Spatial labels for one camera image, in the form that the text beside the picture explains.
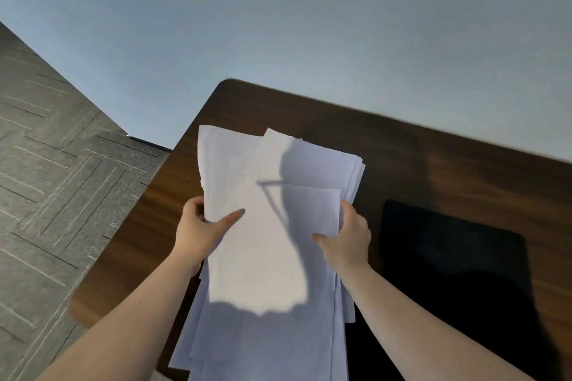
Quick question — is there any black mat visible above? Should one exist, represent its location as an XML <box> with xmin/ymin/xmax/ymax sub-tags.
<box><xmin>344</xmin><ymin>199</ymin><xmax>552</xmax><ymax>381</ymax></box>

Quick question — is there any person's right forearm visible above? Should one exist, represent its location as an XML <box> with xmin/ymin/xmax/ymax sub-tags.
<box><xmin>333</xmin><ymin>260</ymin><xmax>537</xmax><ymax>381</ymax></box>

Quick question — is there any person's right hand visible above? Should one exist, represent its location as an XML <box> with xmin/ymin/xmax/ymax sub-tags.
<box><xmin>311</xmin><ymin>199</ymin><xmax>372</xmax><ymax>278</ymax></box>

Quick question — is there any stack of white paper sheets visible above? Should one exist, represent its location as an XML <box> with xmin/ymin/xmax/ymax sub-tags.
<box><xmin>168</xmin><ymin>125</ymin><xmax>366</xmax><ymax>381</ymax></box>

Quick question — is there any person's left forearm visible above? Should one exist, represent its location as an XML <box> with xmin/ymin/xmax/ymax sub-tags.
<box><xmin>33</xmin><ymin>255</ymin><xmax>199</xmax><ymax>381</ymax></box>

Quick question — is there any person's left hand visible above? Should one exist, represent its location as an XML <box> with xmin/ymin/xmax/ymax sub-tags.
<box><xmin>173</xmin><ymin>195</ymin><xmax>246</xmax><ymax>278</ymax></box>

